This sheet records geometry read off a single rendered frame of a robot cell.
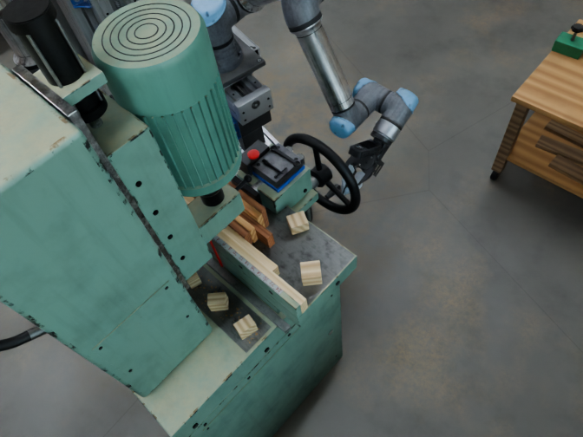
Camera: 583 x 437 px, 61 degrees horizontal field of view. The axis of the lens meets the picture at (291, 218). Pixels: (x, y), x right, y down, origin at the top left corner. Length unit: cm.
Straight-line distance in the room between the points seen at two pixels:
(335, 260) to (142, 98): 62
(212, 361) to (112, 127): 64
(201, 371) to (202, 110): 66
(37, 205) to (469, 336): 174
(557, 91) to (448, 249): 75
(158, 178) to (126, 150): 10
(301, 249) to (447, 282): 110
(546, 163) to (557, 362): 84
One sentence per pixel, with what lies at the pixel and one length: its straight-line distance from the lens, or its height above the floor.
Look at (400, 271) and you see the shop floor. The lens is 219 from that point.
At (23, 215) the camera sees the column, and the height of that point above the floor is 146.
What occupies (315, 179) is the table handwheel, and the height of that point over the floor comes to 83.
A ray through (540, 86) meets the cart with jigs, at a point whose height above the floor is 53.
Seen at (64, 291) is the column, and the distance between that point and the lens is 83.
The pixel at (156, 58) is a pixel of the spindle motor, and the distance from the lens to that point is 76.
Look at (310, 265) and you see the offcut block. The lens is 114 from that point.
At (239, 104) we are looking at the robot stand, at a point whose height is 77.
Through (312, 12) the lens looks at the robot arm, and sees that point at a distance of 138.
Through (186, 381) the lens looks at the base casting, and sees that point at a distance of 124.
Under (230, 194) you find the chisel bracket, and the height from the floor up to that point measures 107.
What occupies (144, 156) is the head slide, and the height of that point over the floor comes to 138.
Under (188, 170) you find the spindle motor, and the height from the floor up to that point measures 127.
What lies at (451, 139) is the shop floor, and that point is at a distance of 265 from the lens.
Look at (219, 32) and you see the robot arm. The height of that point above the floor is 96.
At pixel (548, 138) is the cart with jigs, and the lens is 249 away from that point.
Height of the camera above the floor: 195
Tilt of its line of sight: 57 degrees down
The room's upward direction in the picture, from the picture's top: 10 degrees counter-clockwise
